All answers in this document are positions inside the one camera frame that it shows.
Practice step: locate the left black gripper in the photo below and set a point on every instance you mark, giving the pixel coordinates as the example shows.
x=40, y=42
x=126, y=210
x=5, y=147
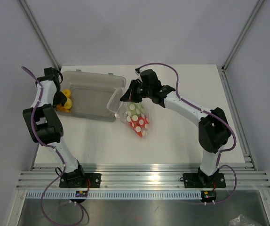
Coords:
x=61, y=100

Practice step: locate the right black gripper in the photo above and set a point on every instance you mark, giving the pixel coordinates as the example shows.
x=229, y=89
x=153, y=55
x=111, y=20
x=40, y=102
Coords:
x=131, y=95

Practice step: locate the polka dot zip bag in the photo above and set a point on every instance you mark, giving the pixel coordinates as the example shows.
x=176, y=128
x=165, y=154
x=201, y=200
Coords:
x=119, y=109

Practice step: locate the yellow toy lemon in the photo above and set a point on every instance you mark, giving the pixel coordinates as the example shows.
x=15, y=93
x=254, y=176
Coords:
x=67, y=93

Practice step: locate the yellow toy pear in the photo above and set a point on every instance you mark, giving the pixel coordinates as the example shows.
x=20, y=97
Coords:
x=68, y=104

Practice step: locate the green toy cabbage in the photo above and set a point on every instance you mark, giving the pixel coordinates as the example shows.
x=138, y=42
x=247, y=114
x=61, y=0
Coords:
x=136, y=109

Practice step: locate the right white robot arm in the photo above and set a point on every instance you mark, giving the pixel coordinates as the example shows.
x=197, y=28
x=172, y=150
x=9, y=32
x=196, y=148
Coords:
x=213, y=128

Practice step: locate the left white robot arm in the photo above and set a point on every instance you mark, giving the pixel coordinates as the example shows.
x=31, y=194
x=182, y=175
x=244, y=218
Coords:
x=46, y=129

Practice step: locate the clear plastic food bin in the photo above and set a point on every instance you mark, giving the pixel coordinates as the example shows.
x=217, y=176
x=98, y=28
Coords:
x=90, y=94

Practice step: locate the crumpled plastic wrapper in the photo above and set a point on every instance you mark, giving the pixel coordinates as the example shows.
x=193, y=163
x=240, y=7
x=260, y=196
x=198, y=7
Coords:
x=242, y=220

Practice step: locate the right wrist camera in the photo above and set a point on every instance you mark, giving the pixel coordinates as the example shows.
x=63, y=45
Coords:
x=149, y=77

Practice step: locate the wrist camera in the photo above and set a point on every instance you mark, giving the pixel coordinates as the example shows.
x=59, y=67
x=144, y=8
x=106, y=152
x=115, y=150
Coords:
x=149, y=77
x=51, y=73

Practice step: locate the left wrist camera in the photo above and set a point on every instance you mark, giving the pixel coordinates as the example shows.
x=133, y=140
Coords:
x=51, y=73

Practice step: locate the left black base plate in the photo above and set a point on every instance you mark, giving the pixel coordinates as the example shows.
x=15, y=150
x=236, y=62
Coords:
x=91, y=180

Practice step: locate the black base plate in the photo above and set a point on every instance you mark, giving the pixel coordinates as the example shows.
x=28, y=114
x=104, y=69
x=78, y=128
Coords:
x=196, y=180
x=91, y=180

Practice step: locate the white slotted cable duct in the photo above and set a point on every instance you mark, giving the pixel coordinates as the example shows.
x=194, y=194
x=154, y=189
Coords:
x=116, y=195

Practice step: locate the left aluminium frame post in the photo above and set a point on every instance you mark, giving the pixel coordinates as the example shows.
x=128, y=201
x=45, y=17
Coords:
x=39, y=34

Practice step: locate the aluminium frame post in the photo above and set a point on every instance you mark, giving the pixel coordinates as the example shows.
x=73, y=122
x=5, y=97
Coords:
x=39, y=34
x=243, y=33

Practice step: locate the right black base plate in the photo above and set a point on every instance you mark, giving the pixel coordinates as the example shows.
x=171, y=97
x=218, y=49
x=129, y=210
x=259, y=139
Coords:
x=196, y=180

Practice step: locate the aluminium mounting rail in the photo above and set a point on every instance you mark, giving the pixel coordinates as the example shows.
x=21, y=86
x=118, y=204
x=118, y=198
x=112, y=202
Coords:
x=147, y=177

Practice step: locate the right aluminium frame post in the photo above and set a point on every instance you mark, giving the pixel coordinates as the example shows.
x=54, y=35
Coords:
x=243, y=33

